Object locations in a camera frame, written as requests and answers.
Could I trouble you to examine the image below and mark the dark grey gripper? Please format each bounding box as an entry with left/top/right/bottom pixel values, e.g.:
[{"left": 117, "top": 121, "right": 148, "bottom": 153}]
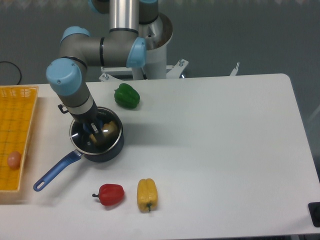
[{"left": 58, "top": 100, "right": 107, "bottom": 147}]

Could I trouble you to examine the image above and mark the glass lid blue knob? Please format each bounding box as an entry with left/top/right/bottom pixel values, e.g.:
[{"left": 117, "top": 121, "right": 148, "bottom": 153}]
[{"left": 69, "top": 106, "right": 124, "bottom": 154}]

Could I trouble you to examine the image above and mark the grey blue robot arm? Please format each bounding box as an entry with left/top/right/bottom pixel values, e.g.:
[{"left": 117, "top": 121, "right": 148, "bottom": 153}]
[{"left": 46, "top": 0, "right": 159, "bottom": 144}]

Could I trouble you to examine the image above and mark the toy bread slice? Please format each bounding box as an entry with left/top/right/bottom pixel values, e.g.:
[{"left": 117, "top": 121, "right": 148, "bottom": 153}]
[{"left": 89, "top": 120, "right": 119, "bottom": 147}]

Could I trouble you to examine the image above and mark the green bell pepper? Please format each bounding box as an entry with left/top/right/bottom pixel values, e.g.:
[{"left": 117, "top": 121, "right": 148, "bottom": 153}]
[{"left": 114, "top": 83, "right": 141, "bottom": 109}]

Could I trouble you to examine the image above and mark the red bell pepper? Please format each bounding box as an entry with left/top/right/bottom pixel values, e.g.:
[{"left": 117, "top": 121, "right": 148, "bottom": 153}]
[{"left": 92, "top": 183, "right": 125, "bottom": 207}]

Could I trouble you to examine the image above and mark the yellow bell pepper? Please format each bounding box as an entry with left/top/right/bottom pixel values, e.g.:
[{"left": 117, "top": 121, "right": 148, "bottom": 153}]
[{"left": 136, "top": 178, "right": 158, "bottom": 213}]

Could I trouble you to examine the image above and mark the yellow plastic basket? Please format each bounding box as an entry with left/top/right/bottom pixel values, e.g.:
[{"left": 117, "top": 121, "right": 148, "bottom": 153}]
[{"left": 0, "top": 85, "right": 39, "bottom": 193}]

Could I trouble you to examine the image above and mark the brown egg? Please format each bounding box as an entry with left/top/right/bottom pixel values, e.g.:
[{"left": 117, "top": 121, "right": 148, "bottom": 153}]
[{"left": 7, "top": 151, "right": 22, "bottom": 170}]

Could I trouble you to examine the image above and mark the black object table corner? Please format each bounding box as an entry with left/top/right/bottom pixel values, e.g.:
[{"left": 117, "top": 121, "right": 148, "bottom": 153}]
[{"left": 308, "top": 202, "right": 320, "bottom": 228}]

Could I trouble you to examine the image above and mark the dark pot blue handle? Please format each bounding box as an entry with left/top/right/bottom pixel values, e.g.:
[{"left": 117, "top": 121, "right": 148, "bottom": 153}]
[{"left": 33, "top": 108, "right": 125, "bottom": 193}]

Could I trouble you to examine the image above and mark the black cable loop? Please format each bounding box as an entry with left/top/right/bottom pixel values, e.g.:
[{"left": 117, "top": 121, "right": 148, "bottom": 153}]
[{"left": 0, "top": 60, "right": 23, "bottom": 86}]

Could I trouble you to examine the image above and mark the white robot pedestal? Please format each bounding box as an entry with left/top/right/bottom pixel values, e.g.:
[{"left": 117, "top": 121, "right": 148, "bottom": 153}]
[{"left": 98, "top": 12, "right": 241, "bottom": 82}]

